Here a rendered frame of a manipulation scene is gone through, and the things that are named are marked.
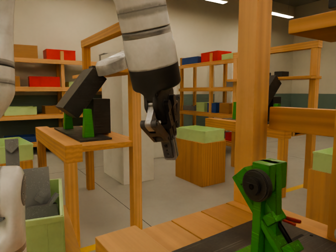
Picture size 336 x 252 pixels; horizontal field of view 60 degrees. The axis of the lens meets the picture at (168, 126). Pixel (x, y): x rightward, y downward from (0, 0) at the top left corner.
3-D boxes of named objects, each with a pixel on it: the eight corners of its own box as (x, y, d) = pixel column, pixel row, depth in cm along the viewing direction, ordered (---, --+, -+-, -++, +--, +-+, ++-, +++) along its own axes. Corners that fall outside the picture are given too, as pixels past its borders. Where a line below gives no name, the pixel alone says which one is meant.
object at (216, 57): (247, 158, 581) (251, 42, 554) (176, 141, 788) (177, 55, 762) (265, 155, 610) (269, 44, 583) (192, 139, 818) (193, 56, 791)
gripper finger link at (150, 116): (143, 98, 42) (149, 104, 44) (139, 127, 41) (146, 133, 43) (158, 96, 42) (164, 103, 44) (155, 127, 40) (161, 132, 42)
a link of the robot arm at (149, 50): (122, 63, 50) (113, 26, 48) (185, 55, 46) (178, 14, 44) (94, 78, 42) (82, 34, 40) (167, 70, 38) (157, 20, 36)
